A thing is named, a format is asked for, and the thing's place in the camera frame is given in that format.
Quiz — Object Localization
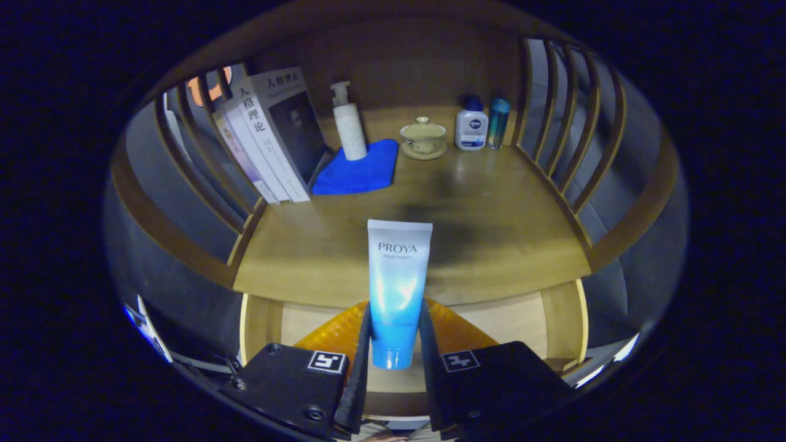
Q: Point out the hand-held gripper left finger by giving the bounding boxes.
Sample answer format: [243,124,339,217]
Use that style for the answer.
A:
[224,301,373,440]

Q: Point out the wooden cabinet with slatted hutch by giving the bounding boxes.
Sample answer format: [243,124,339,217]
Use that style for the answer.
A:
[111,0,682,430]

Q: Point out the white lotion bottle blue cap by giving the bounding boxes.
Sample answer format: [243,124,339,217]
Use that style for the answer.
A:
[455,95,489,151]

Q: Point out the pale purple book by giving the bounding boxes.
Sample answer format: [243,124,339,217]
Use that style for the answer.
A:
[213,110,280,205]

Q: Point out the wooden countertop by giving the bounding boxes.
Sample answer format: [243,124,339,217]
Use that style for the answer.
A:
[233,104,591,308]

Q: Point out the wooden drawer with dark knob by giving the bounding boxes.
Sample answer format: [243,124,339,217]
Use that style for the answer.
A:
[239,279,590,424]

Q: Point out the white book with dark cover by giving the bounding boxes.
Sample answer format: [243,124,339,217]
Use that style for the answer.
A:
[236,68,328,203]

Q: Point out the blue folded cloth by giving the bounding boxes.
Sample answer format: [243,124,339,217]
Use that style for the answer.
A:
[311,139,400,196]

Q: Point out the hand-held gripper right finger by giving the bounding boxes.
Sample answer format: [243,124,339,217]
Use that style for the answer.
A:
[419,299,575,436]

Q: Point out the white pump bottle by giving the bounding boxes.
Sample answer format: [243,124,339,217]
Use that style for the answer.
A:
[330,81,368,161]

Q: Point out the slim teal bottle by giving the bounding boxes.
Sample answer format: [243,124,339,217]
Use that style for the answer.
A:
[487,97,511,150]

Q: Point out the blue and white cosmetic tube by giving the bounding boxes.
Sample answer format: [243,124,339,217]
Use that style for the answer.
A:
[367,219,434,370]

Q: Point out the beige lidded tea cup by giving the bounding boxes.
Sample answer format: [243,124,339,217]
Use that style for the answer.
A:
[399,117,448,161]

